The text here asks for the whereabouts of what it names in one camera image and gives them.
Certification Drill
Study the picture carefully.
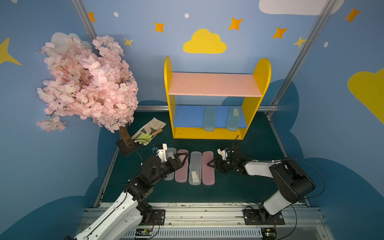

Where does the clear pencil case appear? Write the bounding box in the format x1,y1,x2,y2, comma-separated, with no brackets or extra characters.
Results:
164,148,177,181
189,152,202,186

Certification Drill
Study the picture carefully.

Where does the pink pencil case bottom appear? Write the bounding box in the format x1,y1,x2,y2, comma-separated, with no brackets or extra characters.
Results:
202,151,215,186

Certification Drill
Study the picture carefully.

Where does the pink pencil case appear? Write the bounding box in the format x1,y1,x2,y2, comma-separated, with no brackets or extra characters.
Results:
202,151,215,186
175,150,189,183

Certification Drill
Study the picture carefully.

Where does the pink pencil case top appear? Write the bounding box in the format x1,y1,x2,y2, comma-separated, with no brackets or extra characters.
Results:
175,150,189,183

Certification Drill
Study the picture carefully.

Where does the teal pencil case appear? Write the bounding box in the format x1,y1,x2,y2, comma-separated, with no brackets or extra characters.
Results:
226,107,241,132
203,106,216,132

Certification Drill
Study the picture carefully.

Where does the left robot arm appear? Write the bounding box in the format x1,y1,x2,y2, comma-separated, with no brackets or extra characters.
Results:
65,153,188,240

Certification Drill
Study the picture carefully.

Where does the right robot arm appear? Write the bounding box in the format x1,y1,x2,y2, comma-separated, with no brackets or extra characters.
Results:
202,148,316,223

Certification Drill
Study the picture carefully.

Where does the yellow toy shelf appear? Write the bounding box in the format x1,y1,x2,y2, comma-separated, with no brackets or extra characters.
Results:
164,57,272,140

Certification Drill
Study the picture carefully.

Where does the green garden trowel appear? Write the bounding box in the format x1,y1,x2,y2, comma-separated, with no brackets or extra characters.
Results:
136,129,163,144

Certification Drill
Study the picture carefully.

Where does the beige cloth tool pouch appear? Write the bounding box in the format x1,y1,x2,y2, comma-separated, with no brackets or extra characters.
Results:
132,118,166,146

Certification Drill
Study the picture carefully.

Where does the left controller board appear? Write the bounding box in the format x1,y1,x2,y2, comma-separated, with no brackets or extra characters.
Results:
135,229,153,238

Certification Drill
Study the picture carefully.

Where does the controller board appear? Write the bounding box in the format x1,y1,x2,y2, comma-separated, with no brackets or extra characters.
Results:
135,229,153,238
261,228,277,240

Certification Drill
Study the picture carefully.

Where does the right controller board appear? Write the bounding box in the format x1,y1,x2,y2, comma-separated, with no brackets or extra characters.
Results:
261,228,277,240

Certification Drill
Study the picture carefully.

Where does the pink cherry blossom tree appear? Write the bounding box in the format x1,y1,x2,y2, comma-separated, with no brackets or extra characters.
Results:
37,36,139,133

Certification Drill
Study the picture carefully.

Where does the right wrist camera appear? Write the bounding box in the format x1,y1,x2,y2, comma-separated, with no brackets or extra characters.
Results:
217,149,229,161

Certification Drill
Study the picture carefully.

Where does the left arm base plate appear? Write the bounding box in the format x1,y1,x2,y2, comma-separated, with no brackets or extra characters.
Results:
141,209,166,226

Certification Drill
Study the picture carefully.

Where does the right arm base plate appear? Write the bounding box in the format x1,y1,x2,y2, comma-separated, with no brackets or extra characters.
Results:
243,208,285,226

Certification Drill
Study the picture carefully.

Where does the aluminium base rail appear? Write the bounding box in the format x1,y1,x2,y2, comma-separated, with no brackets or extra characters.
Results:
75,203,333,240

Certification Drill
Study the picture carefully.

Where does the aluminium frame post left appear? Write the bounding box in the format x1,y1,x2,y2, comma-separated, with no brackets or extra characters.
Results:
71,0,97,41

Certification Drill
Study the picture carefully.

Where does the aluminium frame post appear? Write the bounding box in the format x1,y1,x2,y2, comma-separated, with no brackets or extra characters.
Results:
270,0,337,112
71,0,97,41

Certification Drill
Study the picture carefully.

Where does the aluminium frame post right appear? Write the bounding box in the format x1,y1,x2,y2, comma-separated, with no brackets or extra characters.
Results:
270,0,337,112

